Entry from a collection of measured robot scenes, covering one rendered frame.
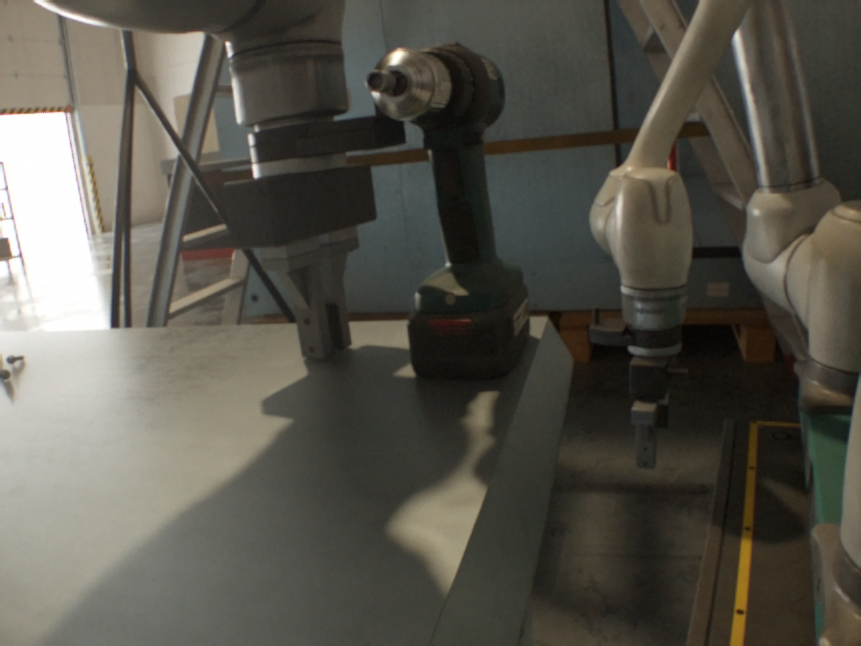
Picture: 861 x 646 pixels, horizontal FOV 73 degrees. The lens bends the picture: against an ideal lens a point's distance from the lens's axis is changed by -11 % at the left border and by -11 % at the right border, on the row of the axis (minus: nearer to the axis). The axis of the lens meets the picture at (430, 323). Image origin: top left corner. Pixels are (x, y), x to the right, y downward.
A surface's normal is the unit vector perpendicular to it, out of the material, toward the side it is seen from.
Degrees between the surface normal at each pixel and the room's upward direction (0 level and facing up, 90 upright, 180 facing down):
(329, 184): 90
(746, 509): 0
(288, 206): 90
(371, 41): 90
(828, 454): 0
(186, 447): 0
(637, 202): 79
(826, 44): 90
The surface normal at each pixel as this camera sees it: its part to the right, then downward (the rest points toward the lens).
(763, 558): -0.11, -0.96
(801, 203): -0.40, -0.24
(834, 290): -0.92, 0.14
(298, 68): 0.35, 0.22
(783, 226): -0.77, 0.05
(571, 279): -0.32, 0.29
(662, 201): -0.05, 0.11
